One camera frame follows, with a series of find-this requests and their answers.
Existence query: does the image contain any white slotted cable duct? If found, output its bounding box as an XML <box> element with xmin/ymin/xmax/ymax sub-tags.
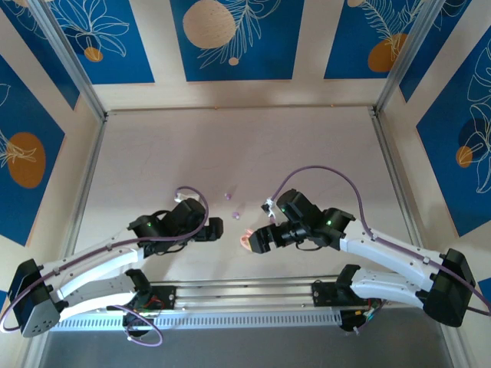
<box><xmin>49</xmin><ymin>310</ymin><xmax>342</xmax><ymax>331</ymax></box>

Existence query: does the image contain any aluminium table side rail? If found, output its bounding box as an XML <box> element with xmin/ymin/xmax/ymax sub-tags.
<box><xmin>60</xmin><ymin>114</ymin><xmax>109</xmax><ymax>271</ymax></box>
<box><xmin>370</xmin><ymin>109</ymin><xmax>430</xmax><ymax>275</ymax></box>

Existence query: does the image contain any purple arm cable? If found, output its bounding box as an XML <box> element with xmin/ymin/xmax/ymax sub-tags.
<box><xmin>2</xmin><ymin>186</ymin><xmax>210</xmax><ymax>333</ymax></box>
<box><xmin>270</xmin><ymin>165</ymin><xmax>491</xmax><ymax>317</ymax></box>

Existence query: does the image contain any black controller box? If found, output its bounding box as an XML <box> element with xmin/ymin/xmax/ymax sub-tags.
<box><xmin>121</xmin><ymin>309</ymin><xmax>155</xmax><ymax>339</ymax></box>
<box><xmin>339</xmin><ymin>309</ymin><xmax>381</xmax><ymax>334</ymax></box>

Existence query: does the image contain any aluminium frame post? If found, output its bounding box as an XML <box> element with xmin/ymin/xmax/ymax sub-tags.
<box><xmin>372</xmin><ymin>0</ymin><xmax>449</xmax><ymax>116</ymax></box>
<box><xmin>26</xmin><ymin>0</ymin><xmax>108</xmax><ymax>122</ymax></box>

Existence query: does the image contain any grey metal plate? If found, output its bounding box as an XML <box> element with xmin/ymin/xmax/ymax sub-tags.
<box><xmin>22</xmin><ymin>329</ymin><xmax>457</xmax><ymax>368</ymax></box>

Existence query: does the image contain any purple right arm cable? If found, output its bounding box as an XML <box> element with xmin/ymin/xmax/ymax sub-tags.
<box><xmin>270</xmin><ymin>165</ymin><xmax>491</xmax><ymax>317</ymax></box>

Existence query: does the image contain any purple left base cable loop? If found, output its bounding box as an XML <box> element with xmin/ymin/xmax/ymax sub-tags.
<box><xmin>107</xmin><ymin>304</ymin><xmax>163</xmax><ymax>347</ymax></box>

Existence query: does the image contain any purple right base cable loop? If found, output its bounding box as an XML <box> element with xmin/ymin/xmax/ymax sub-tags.
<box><xmin>351</xmin><ymin>301</ymin><xmax>384</xmax><ymax>334</ymax></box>

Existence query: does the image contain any black right controller box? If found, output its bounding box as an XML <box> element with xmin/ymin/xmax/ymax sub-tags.
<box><xmin>339</xmin><ymin>309</ymin><xmax>381</xmax><ymax>334</ymax></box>

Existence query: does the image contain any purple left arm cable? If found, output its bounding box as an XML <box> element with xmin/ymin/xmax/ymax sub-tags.
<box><xmin>2</xmin><ymin>186</ymin><xmax>210</xmax><ymax>333</ymax></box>

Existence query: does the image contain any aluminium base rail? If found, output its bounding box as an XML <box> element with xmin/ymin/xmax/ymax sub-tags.
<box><xmin>151</xmin><ymin>274</ymin><xmax>450</xmax><ymax>308</ymax></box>

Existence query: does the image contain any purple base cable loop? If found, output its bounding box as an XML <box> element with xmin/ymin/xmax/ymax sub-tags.
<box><xmin>351</xmin><ymin>301</ymin><xmax>384</xmax><ymax>334</ymax></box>
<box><xmin>107</xmin><ymin>304</ymin><xmax>163</xmax><ymax>347</ymax></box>

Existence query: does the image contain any black left controller box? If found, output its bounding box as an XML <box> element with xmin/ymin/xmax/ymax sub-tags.
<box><xmin>121</xmin><ymin>309</ymin><xmax>155</xmax><ymax>339</ymax></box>

